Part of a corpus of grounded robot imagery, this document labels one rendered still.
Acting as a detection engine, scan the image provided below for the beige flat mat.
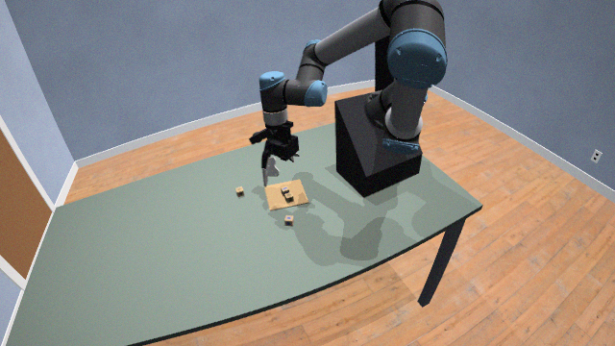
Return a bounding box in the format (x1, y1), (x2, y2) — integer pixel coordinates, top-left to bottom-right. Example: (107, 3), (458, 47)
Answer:
(264, 180), (308, 210)

